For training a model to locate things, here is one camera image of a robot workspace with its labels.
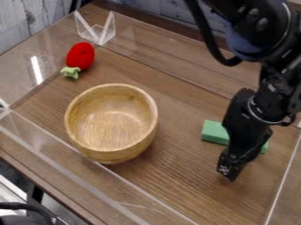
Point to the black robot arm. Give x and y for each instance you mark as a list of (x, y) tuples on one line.
[(263, 35)]

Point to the red plush strawberry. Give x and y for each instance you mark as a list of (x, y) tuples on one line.
[(78, 60)]

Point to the clear acrylic tray enclosure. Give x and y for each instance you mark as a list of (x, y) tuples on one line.
[(168, 186)]

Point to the brown wooden bowl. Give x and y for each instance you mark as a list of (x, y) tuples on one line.
[(111, 122)]

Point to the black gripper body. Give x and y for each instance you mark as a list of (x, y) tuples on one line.
[(247, 132)]

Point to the green rectangular block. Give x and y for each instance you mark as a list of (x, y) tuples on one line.
[(217, 134)]

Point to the black table leg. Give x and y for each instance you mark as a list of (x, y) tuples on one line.
[(37, 194)]

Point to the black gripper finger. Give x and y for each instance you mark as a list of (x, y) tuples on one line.
[(225, 164), (239, 158)]

